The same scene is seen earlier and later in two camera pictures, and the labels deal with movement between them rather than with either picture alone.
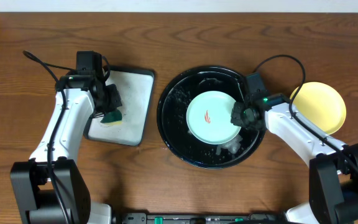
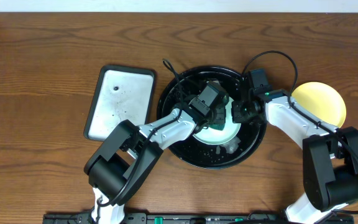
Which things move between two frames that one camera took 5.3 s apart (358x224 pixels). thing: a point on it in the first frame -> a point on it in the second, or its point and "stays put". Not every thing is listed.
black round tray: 172,121 stays put
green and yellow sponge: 112,117 -> 219,127
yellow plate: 321,104 stays put
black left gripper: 113,100 -> 217,117
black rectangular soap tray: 135,88 stays put
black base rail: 201,218 stays put
